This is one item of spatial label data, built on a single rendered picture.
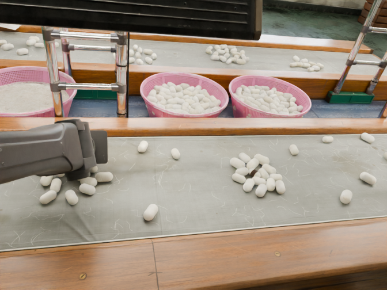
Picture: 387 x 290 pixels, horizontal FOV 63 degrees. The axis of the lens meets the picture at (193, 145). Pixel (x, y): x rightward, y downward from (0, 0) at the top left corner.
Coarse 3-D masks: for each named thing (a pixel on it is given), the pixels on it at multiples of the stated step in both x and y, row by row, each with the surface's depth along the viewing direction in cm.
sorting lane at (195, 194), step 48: (192, 144) 80; (240, 144) 82; (288, 144) 85; (336, 144) 89; (384, 144) 92; (0, 192) 59; (96, 192) 63; (144, 192) 64; (192, 192) 66; (240, 192) 68; (288, 192) 70; (336, 192) 73; (384, 192) 75; (0, 240) 52; (48, 240) 53; (96, 240) 54
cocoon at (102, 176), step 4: (100, 172) 65; (104, 172) 65; (108, 172) 65; (96, 176) 64; (100, 176) 64; (104, 176) 64; (108, 176) 64; (112, 176) 65; (100, 180) 64; (104, 180) 64; (108, 180) 64
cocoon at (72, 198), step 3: (66, 192) 59; (69, 192) 59; (72, 192) 59; (66, 195) 59; (69, 195) 59; (72, 195) 59; (75, 195) 59; (66, 198) 59; (69, 198) 58; (72, 198) 58; (75, 198) 59; (69, 201) 58; (72, 201) 58; (75, 201) 59; (72, 204) 59
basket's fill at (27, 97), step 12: (24, 84) 92; (36, 84) 94; (48, 84) 95; (0, 96) 86; (12, 96) 86; (24, 96) 88; (36, 96) 88; (48, 96) 89; (0, 108) 82; (12, 108) 82; (24, 108) 83; (36, 108) 83
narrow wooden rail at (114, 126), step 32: (0, 128) 70; (96, 128) 75; (128, 128) 77; (160, 128) 79; (192, 128) 81; (224, 128) 83; (256, 128) 85; (288, 128) 88; (320, 128) 90; (352, 128) 93; (384, 128) 96
